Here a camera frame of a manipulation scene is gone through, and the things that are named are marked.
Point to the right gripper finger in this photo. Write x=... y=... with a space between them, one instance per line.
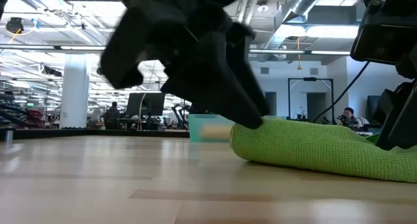
x=397 y=120

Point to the black desk monitor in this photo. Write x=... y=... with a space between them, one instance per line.
x=146 y=103

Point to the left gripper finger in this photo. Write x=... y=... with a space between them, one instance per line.
x=244 y=67
x=215 y=90

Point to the black background robot arm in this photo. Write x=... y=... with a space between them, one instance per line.
x=179 y=115

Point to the teal plastic basket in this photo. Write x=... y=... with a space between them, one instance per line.
x=208 y=123

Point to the green microfiber towel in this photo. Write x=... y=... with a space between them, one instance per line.
x=325 y=149

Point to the black ceiling camera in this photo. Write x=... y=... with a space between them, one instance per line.
x=14 y=24

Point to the person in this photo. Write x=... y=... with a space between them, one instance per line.
x=350 y=118
x=112 y=116

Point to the black metal frame rig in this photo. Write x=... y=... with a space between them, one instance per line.
x=309 y=78

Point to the white building column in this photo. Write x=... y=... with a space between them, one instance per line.
x=75 y=93

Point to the silver metal post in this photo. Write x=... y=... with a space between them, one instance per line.
x=9 y=136

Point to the dark wall monitor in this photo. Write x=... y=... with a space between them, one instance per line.
x=373 y=108

